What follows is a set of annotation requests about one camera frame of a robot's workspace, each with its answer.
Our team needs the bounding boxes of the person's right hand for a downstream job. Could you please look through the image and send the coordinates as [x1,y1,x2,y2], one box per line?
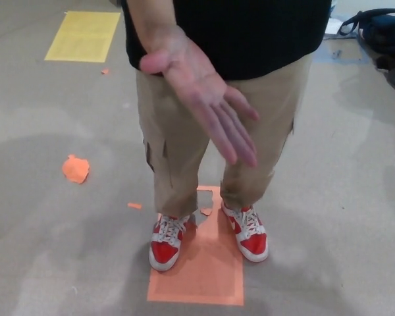
[140,31,261,167]

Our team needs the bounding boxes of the person's right forearm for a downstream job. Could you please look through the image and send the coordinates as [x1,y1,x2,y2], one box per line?
[120,0,180,53]

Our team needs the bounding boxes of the person's left red white sneaker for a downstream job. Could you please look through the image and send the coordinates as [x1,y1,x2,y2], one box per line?
[221,199,269,263]

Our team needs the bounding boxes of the person's red white sneaker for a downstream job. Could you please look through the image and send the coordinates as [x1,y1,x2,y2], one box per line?
[221,199,269,263]
[148,212,188,271]

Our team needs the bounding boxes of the person's right red white sneaker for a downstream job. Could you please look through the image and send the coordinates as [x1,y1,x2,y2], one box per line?
[148,212,188,271]

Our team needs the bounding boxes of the khaki cargo trousers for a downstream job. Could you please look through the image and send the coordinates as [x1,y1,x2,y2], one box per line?
[134,52,315,219]

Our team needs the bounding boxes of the black t-shirt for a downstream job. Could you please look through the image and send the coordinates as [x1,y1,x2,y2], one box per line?
[120,0,330,81]

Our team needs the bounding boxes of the yellow paper sheet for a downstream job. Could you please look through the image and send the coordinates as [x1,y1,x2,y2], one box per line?
[44,11,122,63]

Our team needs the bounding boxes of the large torn orange paper piece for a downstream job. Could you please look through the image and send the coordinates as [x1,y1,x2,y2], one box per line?
[61,154,92,184]

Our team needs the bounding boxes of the white paper sheet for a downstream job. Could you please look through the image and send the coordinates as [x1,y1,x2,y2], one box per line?
[325,16,345,34]

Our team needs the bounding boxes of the orange paper sheet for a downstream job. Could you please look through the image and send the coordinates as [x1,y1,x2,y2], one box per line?
[146,185,244,301]

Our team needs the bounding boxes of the dark blue backpack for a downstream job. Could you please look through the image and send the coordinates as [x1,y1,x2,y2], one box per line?
[337,9,395,53]

